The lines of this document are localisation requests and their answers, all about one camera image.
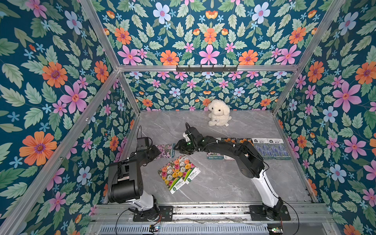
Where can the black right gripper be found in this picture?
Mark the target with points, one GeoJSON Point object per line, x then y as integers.
{"type": "Point", "coordinates": [185, 144]}

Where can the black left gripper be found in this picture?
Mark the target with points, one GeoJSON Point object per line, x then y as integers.
{"type": "Point", "coordinates": [156, 151]}

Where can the pink flowers seed packet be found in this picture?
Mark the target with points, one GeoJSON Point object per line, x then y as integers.
{"type": "Point", "coordinates": [166, 151]}

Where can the pink cosmos seed packet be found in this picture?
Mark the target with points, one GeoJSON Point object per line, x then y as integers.
{"type": "Point", "coordinates": [214, 156]}

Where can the lavender seed packet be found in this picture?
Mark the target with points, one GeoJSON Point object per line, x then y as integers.
{"type": "Point", "coordinates": [263, 147]}
{"type": "Point", "coordinates": [277, 149]}

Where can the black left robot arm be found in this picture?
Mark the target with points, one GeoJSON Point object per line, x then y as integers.
{"type": "Point", "coordinates": [125, 183]}

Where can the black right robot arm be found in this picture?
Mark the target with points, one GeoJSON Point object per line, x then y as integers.
{"type": "Point", "coordinates": [248, 160]}

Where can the white plush dog toy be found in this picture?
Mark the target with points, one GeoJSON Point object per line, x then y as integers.
{"type": "Point", "coordinates": [219, 113]}

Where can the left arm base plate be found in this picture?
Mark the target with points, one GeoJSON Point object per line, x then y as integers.
{"type": "Point", "coordinates": [161, 214]}

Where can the black hook rail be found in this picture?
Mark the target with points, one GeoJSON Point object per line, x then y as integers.
{"type": "Point", "coordinates": [202, 68]}

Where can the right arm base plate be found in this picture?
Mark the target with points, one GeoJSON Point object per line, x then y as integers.
{"type": "Point", "coordinates": [264, 213]}

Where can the aluminium front rail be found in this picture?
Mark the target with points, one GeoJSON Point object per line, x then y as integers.
{"type": "Point", "coordinates": [291, 212]}

